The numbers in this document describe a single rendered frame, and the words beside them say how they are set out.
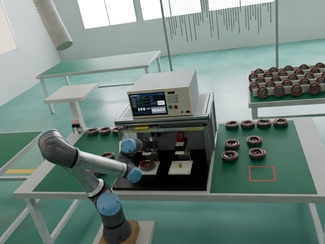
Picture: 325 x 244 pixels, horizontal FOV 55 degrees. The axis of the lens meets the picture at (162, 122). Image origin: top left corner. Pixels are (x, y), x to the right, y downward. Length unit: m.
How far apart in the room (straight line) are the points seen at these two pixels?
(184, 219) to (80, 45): 7.24
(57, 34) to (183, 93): 1.40
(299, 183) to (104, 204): 1.16
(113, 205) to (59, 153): 0.39
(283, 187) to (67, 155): 1.27
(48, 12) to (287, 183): 2.37
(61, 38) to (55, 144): 1.68
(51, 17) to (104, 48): 6.15
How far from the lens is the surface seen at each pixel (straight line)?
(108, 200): 1.64
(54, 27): 3.05
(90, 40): 9.27
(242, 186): 2.04
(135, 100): 2.19
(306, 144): 2.48
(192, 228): 2.87
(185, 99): 2.11
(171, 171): 2.19
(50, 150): 1.45
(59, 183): 2.48
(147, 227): 1.87
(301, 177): 2.13
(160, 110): 2.17
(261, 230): 2.83
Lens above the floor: 2.01
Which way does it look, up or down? 25 degrees down
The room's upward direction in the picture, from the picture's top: 10 degrees counter-clockwise
